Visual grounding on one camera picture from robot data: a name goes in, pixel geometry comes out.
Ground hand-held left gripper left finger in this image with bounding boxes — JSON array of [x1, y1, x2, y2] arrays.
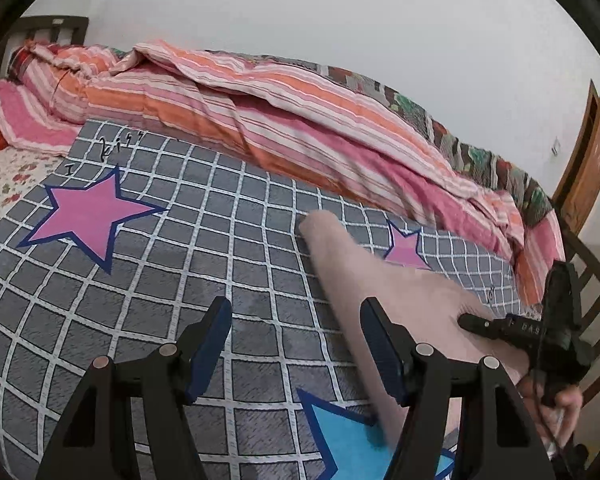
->
[[36, 296, 233, 480]]

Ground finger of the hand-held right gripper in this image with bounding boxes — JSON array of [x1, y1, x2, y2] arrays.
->
[[457, 312, 510, 342]]

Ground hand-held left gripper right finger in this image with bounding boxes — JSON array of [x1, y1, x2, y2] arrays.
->
[[360, 297, 551, 480]]

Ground beige leggings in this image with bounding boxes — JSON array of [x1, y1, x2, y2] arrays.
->
[[298, 210, 536, 453]]

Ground person's right hand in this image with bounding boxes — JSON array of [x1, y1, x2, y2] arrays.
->
[[517, 374, 584, 453]]

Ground dark wooden footboard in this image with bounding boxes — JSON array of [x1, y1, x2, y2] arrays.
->
[[550, 195, 600, 411]]

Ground grey checked star blanket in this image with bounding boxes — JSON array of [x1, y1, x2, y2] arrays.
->
[[0, 119, 527, 480]]

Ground brown wooden door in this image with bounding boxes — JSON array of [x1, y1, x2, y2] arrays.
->
[[550, 79, 600, 237]]

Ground pink orange striped quilt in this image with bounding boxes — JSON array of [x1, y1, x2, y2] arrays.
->
[[7, 40, 567, 306]]

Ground pink towel pillow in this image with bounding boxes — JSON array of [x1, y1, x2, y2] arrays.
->
[[0, 80, 84, 157]]

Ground dark wooden headboard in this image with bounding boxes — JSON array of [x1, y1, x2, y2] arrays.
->
[[0, 15, 90, 81]]

